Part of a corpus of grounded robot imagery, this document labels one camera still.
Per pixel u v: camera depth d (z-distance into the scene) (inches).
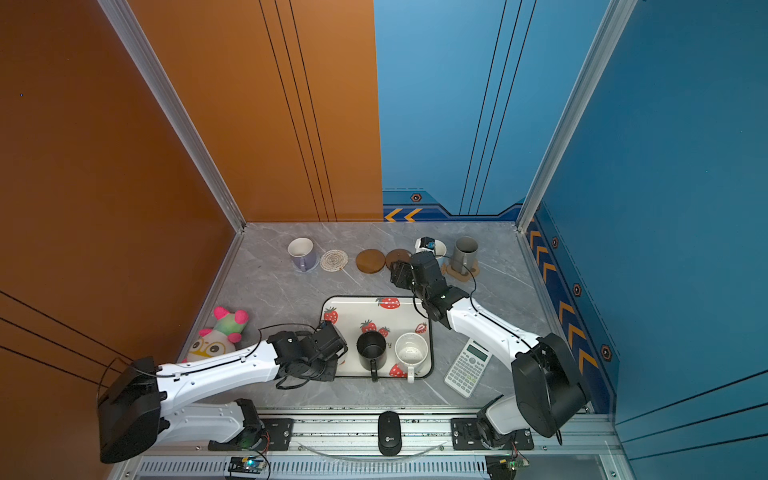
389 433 28.5
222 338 33.1
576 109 33.6
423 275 24.4
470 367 32.6
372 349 33.6
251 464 27.8
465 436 28.5
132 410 16.0
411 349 33.7
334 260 42.8
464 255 38.2
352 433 29.8
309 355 24.0
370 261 42.6
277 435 29.1
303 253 42.2
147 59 29.9
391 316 36.8
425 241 29.3
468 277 40.6
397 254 43.1
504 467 27.4
